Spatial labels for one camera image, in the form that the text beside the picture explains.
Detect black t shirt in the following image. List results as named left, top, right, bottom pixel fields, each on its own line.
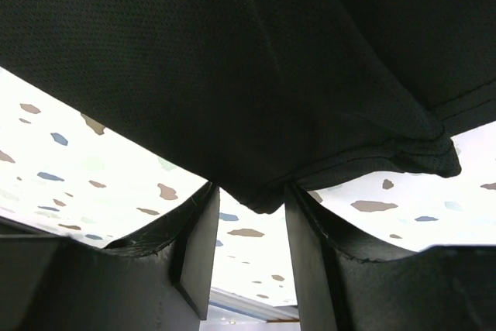
left=1, top=0, right=495, bottom=213

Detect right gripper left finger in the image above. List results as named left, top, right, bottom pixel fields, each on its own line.
left=1, top=183, right=219, bottom=331

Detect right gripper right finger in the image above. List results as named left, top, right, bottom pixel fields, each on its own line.
left=285, top=185, right=495, bottom=331

